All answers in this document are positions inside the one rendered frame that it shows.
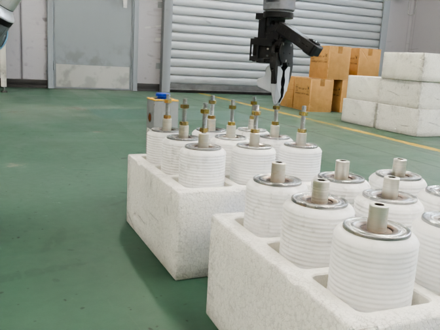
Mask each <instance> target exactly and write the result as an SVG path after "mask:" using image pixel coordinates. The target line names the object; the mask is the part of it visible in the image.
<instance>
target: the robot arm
mask: <svg viewBox="0 0 440 330"><path fill-rule="evenodd" d="M20 2H21V0H0V50H1V49H2V48H3V47H4V45H5V44H6V42H7V39H8V36H9V33H8V30H9V29H10V27H11V25H13V23H14V15H13V11H14V10H15V8H16V7H17V6H18V5H19V3H20ZM295 2H296V0H263V10H265V11H264V12H263V13H256V16H255V19H257V20H259V27H258V37H254V39H252V38H251V40H250V50H249V60H251V61H252V62H258V63H270V65H268V66H267V67H266V73H265V75H264V76H263V77H261V78H258V79H257V86H258V87H259V88H262V89H264V90H267V91H269V92H271V93H272V101H273V103H274V104H277V102H278V101H279V104H280V102H281V101H282V99H283V98H284V95H285V92H286V90H287V87H288V84H289V82H290V78H291V73H292V69H293V44H294V45H296V46H297V47H299V48H300V49H302V51H303V52H304V53H305V54H307V55H309V56H311V57H313V56H317V57H318V56H319V55H320V53H321V51H322V50H323V47H322V46H320V44H319V43H318V42H317V41H316V40H313V39H310V38H309V37H307V36H306V35H304V34H303V33H301V32H300V31H298V30H297V29H295V28H294V27H292V26H290V25H289V24H287V23H286V22H285V20H292V19H293V15H294V13H293V12H294V11H295ZM292 43H293V44H292ZM252 45H253V55H251V49H252Z"/></svg>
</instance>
